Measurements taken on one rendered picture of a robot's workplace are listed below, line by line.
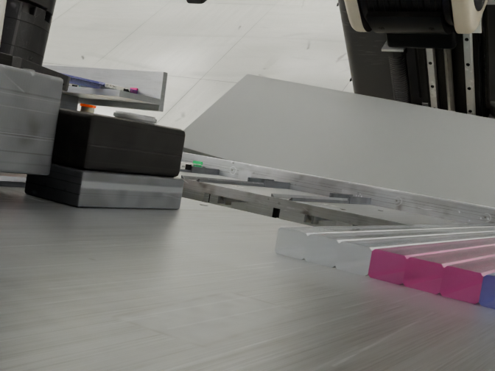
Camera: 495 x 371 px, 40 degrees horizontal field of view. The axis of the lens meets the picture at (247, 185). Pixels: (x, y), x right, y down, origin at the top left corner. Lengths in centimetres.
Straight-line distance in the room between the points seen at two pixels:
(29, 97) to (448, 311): 20
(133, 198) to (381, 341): 22
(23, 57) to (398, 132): 65
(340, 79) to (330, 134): 131
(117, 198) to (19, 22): 33
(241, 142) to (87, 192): 85
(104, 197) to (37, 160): 4
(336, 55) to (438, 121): 149
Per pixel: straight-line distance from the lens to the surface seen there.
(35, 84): 33
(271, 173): 87
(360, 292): 23
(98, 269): 20
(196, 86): 264
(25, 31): 65
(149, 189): 37
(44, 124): 34
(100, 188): 34
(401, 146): 109
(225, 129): 122
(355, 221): 61
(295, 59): 263
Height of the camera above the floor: 126
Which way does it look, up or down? 38 degrees down
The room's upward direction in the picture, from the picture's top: 18 degrees counter-clockwise
